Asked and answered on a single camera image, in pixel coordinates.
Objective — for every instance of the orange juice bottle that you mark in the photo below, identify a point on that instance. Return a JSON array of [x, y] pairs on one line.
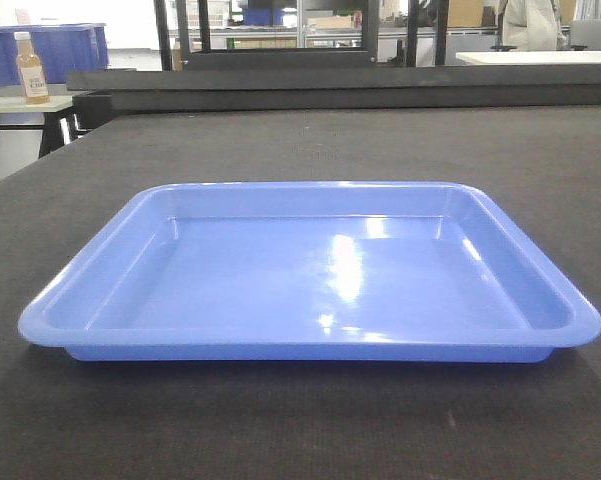
[[30, 69]]

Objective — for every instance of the blue bin far background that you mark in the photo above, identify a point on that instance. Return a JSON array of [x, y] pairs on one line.
[[262, 16]]

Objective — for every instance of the black metal rack frame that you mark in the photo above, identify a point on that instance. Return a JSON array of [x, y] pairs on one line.
[[286, 58]]

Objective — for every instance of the light blue plastic tray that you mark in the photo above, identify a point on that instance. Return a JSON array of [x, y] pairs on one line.
[[330, 270]]

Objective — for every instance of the person in beige clothes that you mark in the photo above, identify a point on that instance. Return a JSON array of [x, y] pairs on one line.
[[531, 25]]

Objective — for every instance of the white side table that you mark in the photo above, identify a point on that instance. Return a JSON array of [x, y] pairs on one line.
[[31, 131]]

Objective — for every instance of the white table at right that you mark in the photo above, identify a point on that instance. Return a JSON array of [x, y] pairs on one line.
[[530, 58]]

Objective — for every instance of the blue crate on side table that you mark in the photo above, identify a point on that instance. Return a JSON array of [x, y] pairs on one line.
[[62, 48]]

